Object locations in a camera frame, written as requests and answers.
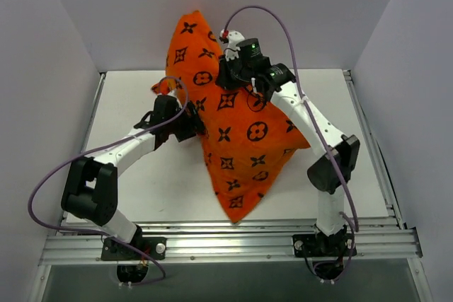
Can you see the aluminium frame rail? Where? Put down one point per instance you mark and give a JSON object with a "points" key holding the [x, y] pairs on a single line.
{"points": [[251, 241]]}

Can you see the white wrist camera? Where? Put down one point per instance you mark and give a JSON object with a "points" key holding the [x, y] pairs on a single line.
{"points": [[173, 93], [231, 38]]}

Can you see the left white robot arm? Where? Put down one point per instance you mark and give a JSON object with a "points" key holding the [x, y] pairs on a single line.
{"points": [[91, 189]]}

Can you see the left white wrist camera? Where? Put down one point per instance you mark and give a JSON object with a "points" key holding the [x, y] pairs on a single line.
{"points": [[173, 93]]}

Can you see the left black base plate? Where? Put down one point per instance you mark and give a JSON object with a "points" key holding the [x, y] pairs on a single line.
{"points": [[155, 247]]}

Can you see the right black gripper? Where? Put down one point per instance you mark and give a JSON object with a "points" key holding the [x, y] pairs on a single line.
{"points": [[226, 78]]}

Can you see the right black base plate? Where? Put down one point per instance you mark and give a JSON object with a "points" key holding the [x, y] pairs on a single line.
{"points": [[320, 245]]}

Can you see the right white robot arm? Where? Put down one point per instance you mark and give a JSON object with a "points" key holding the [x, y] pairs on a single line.
{"points": [[336, 153]]}

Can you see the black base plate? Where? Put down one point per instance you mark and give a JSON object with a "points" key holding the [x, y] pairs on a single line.
{"points": [[155, 247], [320, 245]]}

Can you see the orange patterned pillowcase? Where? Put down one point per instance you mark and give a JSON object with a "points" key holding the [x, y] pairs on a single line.
{"points": [[246, 142]]}

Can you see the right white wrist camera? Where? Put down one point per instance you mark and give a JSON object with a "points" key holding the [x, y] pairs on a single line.
{"points": [[231, 38]]}

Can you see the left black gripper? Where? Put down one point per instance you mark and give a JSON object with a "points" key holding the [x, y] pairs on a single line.
{"points": [[191, 124]]}

